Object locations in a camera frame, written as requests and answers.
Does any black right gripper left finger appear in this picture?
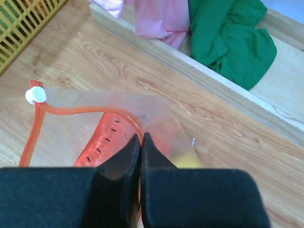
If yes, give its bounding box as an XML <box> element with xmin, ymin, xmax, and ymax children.
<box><xmin>0</xmin><ymin>136</ymin><xmax>140</xmax><ymax>228</ymax></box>

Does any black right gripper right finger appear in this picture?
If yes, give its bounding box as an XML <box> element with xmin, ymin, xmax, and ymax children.
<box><xmin>141</xmin><ymin>133</ymin><xmax>271</xmax><ymax>228</ymax></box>

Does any clear zip top bag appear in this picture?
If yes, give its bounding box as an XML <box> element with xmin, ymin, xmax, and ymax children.
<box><xmin>18</xmin><ymin>79</ymin><xmax>204</xmax><ymax>228</ymax></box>

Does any wooden clothes rack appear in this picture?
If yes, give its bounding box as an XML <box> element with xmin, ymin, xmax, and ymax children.
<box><xmin>88</xmin><ymin>0</ymin><xmax>304</xmax><ymax>149</ymax></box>

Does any green cloth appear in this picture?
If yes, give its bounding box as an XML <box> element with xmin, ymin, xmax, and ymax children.
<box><xmin>189</xmin><ymin>0</ymin><xmax>277</xmax><ymax>90</ymax></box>

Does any pink shirt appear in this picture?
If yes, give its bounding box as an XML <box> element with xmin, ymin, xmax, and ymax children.
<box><xmin>91</xmin><ymin>0</ymin><xmax>190</xmax><ymax>49</ymax></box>

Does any yellow plastic basket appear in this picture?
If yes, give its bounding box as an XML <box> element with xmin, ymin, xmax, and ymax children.
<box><xmin>0</xmin><ymin>0</ymin><xmax>65</xmax><ymax>71</ymax></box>

